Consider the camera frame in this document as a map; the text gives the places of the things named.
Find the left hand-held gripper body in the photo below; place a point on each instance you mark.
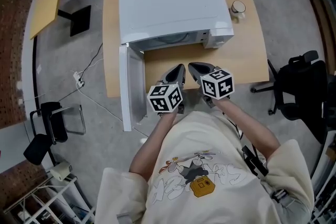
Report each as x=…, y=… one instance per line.
x=165, y=98

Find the person's cream printed shirt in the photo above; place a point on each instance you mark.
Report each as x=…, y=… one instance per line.
x=210, y=178

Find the white mug with dark rim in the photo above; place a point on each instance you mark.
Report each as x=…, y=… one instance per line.
x=238, y=8

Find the black office chair with headrest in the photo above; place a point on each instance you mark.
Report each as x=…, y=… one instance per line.
x=302, y=91

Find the brown perforated panel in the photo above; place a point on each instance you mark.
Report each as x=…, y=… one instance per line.
x=13, y=55

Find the brown wooden planks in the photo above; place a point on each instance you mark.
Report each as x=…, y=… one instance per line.
x=324, y=31

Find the person's left forearm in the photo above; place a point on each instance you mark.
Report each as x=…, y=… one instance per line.
x=155, y=144

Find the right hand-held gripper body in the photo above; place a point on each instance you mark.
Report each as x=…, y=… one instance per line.
x=216, y=84

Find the white storage shelf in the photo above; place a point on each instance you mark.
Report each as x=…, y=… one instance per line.
x=326, y=178

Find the white microwave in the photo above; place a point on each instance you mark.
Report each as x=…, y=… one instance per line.
x=170, y=8

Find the white power strip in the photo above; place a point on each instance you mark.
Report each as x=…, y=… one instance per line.
x=78, y=78

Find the small yellow side table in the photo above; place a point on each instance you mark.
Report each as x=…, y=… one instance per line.
x=46, y=8

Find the black chair with chrome frame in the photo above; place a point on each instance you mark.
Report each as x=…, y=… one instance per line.
x=46, y=133

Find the clear glass turntable plate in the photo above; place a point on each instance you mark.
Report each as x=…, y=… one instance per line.
x=172, y=38

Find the white desk device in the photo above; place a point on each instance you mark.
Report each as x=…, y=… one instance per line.
x=61, y=170

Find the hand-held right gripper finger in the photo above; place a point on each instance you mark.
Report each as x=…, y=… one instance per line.
x=191, y=73
x=202, y=64

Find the person's right forearm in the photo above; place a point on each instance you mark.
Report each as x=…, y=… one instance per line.
x=246, y=128

